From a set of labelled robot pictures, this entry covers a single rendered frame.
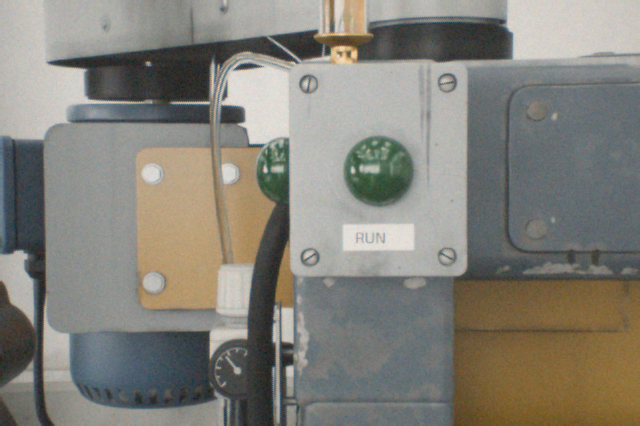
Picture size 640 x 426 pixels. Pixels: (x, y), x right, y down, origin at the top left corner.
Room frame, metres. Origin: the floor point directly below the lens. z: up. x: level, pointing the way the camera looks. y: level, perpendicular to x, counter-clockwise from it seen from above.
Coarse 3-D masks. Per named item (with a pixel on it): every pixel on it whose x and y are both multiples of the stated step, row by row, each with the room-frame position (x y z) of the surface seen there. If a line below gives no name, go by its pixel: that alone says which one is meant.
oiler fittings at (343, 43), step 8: (360, 32) 0.59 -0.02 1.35; (320, 40) 0.59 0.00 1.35; (328, 40) 0.59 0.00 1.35; (336, 40) 0.59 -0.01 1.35; (344, 40) 0.59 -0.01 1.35; (352, 40) 0.59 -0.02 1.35; (360, 40) 0.59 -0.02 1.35; (368, 40) 0.59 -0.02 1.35; (336, 48) 0.59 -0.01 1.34; (344, 48) 0.59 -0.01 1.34; (352, 48) 0.59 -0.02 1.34; (336, 56) 0.59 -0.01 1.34; (344, 56) 0.60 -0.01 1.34; (352, 56) 0.59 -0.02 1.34
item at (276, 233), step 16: (288, 208) 0.58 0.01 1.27; (272, 224) 0.58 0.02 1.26; (272, 240) 0.57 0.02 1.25; (256, 256) 0.58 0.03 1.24; (272, 256) 0.57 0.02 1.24; (256, 272) 0.58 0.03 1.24; (272, 272) 0.57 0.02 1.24; (256, 288) 0.57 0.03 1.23; (272, 288) 0.58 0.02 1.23; (256, 304) 0.58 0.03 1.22; (272, 304) 0.58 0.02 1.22; (256, 320) 0.58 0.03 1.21; (272, 320) 0.58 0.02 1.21; (256, 336) 0.58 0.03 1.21; (272, 336) 0.58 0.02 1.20; (256, 352) 0.58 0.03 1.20; (272, 352) 0.58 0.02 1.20; (256, 368) 0.58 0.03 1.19; (272, 368) 0.59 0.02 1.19; (256, 384) 0.58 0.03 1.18; (272, 384) 0.59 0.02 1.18; (256, 400) 0.58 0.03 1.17; (272, 400) 0.59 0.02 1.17; (256, 416) 0.59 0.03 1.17; (272, 416) 0.59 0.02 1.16
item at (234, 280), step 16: (224, 272) 0.77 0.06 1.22; (240, 272) 0.77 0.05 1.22; (224, 288) 0.77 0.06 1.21; (240, 288) 0.77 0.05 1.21; (224, 304) 0.77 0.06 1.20; (240, 304) 0.77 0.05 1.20; (224, 320) 0.78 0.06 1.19; (240, 320) 0.77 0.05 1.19; (224, 336) 0.77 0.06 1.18; (240, 336) 0.77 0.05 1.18
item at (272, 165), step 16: (272, 144) 0.53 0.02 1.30; (288, 144) 0.53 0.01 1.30; (256, 160) 0.53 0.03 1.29; (272, 160) 0.52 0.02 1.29; (288, 160) 0.52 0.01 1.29; (256, 176) 0.53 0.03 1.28; (272, 176) 0.52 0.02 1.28; (288, 176) 0.52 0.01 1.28; (272, 192) 0.53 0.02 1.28; (288, 192) 0.52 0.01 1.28
